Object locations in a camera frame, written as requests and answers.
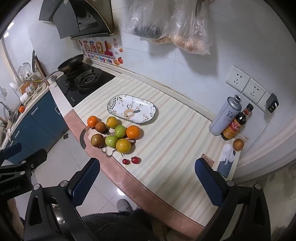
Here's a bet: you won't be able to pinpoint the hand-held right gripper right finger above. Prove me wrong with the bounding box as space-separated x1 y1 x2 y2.
194 158 271 241

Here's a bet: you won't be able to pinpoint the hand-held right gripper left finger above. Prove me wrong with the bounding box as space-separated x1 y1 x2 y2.
23 158 101 241

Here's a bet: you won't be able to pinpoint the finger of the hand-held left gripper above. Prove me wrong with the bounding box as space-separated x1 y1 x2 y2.
0 148 48 179
0 142 22 161

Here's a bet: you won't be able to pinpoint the large brown fruit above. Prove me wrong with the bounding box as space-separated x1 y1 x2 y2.
91 134 104 148

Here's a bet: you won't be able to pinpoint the green apple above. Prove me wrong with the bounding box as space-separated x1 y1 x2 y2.
114 125 127 138
105 136 119 149

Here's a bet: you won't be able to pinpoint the yellow orange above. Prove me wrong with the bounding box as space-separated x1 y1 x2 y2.
116 138 132 154

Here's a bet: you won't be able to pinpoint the small brown fruit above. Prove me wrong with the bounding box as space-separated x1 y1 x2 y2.
95 121 107 133

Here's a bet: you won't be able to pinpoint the small orange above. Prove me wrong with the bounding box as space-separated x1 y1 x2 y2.
87 115 99 127

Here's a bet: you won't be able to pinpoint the yellow-green orange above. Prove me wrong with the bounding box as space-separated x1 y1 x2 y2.
106 116 122 129

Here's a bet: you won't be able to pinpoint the large orange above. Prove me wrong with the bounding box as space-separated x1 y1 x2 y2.
126 125 141 140

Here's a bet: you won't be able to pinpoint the oval patterned plate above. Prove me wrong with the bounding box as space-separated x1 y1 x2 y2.
107 95 159 125

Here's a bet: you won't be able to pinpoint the small brown card box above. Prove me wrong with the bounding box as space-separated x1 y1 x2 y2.
201 153 216 166

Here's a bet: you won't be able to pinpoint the blue tissue pack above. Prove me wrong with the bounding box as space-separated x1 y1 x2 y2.
217 144 236 178

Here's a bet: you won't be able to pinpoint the cat-shaped mat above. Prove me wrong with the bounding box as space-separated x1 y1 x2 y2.
80 126 137 158

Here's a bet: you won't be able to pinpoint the blue kitchen cabinet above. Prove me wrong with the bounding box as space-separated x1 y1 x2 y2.
9 89 70 164

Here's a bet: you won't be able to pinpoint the grey slipper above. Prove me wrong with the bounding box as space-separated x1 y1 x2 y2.
116 199 134 213

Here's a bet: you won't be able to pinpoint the round brown fruit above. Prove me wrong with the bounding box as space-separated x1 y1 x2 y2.
233 138 245 151

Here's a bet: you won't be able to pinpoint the striped counter cover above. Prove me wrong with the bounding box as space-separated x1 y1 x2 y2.
75 75 248 229

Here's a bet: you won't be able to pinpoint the person's dark fuzzy trousers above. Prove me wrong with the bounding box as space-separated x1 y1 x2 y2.
79 207 162 241

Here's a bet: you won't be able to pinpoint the dark soy sauce bottle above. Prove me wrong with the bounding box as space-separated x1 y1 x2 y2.
221 103 254 141

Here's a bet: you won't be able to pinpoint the grey gas canister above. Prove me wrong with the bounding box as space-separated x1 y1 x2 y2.
209 95 242 136

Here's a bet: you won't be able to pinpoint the small white saucepan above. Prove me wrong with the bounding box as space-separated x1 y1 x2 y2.
35 71 63 86

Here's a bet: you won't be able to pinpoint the metal mesh strainer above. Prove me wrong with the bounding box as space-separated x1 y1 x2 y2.
18 62 32 77

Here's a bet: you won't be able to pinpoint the black gas stove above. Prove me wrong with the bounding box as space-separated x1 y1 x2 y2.
55 64 116 108

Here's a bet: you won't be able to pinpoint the black plug charger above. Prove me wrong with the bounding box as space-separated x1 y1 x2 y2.
265 93 280 113

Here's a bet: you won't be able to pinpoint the black frying pan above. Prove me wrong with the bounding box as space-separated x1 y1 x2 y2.
57 54 85 73

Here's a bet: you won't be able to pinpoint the plastic bag with orange contents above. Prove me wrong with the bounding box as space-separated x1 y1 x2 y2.
168 0 212 55

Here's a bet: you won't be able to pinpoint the grey range hood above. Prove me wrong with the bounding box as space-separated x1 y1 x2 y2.
39 0 117 40

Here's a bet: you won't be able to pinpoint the plastic bag with dark contents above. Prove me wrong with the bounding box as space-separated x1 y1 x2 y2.
124 0 173 43

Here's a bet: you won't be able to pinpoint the white wall socket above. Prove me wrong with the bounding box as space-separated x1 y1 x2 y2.
257 91 272 112
242 77 266 105
226 65 250 93

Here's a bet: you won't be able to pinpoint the colourful wall sticker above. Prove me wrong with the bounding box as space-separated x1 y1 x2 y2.
79 38 124 67

